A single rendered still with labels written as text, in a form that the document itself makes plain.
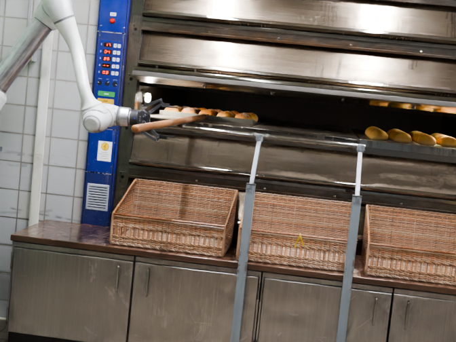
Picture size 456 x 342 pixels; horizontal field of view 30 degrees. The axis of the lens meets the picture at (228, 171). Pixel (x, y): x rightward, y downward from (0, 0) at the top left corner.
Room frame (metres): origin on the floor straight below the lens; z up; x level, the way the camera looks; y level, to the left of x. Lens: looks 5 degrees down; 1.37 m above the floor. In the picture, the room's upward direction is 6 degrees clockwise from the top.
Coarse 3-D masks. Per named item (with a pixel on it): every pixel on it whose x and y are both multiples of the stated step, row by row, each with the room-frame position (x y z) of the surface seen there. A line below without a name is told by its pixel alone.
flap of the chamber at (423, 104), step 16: (144, 80) 4.47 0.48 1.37; (160, 80) 4.41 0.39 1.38; (176, 80) 4.35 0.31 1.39; (192, 80) 4.31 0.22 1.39; (208, 80) 4.31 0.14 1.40; (224, 80) 4.30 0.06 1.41; (288, 96) 4.44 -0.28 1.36; (304, 96) 4.39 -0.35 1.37; (320, 96) 4.33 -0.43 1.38; (336, 96) 4.27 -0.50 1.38; (352, 96) 4.23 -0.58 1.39; (368, 96) 4.22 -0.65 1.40; (384, 96) 4.21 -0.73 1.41; (448, 112) 4.34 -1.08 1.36
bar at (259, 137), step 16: (160, 128) 4.11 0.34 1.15; (176, 128) 4.09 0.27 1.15; (192, 128) 4.08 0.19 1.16; (208, 128) 4.08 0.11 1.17; (256, 144) 4.03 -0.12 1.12; (320, 144) 4.02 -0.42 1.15; (336, 144) 4.01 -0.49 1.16; (352, 144) 4.00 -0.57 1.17; (256, 160) 3.95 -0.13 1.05; (352, 208) 3.77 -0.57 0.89; (352, 224) 3.77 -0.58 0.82; (352, 240) 3.77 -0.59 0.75; (240, 256) 3.82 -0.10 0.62; (352, 256) 3.77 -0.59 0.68; (240, 272) 3.82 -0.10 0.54; (352, 272) 3.77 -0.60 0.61; (240, 288) 3.82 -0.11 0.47; (240, 304) 3.82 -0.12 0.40; (240, 320) 3.82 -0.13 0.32
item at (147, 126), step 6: (168, 120) 3.76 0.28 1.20; (174, 120) 3.89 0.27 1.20; (180, 120) 4.03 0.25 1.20; (186, 120) 4.18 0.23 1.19; (192, 120) 4.37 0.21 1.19; (198, 120) 4.61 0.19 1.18; (132, 126) 3.15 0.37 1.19; (138, 126) 3.16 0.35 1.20; (144, 126) 3.24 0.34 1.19; (150, 126) 3.35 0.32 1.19; (156, 126) 3.47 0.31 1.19; (162, 126) 3.60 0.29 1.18
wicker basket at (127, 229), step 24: (144, 192) 4.43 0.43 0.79; (168, 192) 4.42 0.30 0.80; (192, 192) 4.41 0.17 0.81; (216, 192) 4.41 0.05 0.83; (120, 216) 3.99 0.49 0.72; (144, 216) 3.98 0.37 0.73; (168, 216) 4.39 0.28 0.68; (216, 216) 4.37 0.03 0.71; (120, 240) 3.99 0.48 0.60; (144, 240) 3.98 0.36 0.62; (168, 240) 4.20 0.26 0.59; (192, 240) 4.25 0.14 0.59; (216, 240) 4.32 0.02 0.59
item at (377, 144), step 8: (152, 120) 4.48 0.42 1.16; (160, 120) 4.48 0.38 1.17; (224, 128) 4.44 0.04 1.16; (232, 128) 4.44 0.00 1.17; (240, 128) 4.43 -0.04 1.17; (248, 128) 4.43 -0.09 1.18; (256, 128) 4.43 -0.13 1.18; (296, 136) 4.40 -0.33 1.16; (304, 136) 4.40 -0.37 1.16; (312, 136) 4.39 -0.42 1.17; (320, 136) 4.39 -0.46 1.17; (328, 136) 4.39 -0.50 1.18; (336, 136) 4.39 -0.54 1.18; (368, 144) 4.36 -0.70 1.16; (376, 144) 4.36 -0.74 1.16; (384, 144) 4.35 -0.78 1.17; (392, 144) 4.35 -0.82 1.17; (400, 144) 4.35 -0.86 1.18; (408, 144) 4.38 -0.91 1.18; (416, 152) 4.34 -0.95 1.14; (424, 152) 4.33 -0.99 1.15; (432, 152) 4.33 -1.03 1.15; (440, 152) 4.32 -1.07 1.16; (448, 152) 4.32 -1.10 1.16
